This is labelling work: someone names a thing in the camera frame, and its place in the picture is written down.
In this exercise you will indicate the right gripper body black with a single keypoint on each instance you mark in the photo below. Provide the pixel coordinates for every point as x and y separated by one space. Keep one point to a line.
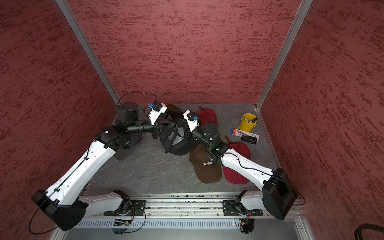
188 133

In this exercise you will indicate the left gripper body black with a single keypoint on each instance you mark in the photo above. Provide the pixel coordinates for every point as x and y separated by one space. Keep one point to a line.
155 129

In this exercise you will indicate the black cap front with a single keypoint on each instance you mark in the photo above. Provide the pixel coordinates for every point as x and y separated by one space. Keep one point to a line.
174 145

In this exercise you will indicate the red cap with white logo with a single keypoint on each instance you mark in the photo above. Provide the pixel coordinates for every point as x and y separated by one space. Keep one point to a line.
231 173

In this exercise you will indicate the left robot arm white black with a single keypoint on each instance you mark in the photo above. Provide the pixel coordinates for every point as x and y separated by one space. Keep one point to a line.
63 202

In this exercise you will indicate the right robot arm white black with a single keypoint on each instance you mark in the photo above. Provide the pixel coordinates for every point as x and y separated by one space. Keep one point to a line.
211 154

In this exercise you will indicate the dark brown cap back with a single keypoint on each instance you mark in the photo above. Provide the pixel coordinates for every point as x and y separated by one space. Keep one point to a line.
174 112

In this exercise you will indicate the dark grey cap left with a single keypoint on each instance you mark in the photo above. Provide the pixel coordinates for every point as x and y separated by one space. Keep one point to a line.
123 153

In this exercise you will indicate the white staples box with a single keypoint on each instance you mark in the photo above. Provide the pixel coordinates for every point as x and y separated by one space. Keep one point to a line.
240 133

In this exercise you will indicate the yellow plastic bucket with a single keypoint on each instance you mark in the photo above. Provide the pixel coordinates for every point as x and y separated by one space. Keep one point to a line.
245 125

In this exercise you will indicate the black stapler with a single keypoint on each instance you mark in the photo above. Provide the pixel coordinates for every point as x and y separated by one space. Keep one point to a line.
249 139

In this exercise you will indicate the left corner aluminium profile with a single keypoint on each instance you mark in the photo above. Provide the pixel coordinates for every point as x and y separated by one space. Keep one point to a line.
79 33

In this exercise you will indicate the corner aluminium profile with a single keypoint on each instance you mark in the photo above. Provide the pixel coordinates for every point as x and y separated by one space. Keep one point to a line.
290 37
79 33

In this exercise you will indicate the right corner aluminium profile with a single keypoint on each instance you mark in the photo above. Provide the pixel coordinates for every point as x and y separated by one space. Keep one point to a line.
290 37

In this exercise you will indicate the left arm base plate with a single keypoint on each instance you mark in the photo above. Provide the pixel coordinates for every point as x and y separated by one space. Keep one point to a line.
128 208

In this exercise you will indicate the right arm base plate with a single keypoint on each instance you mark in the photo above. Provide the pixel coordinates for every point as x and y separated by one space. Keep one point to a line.
234 209

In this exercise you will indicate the aluminium rail frame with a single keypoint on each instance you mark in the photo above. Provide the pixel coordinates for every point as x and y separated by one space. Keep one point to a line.
192 216

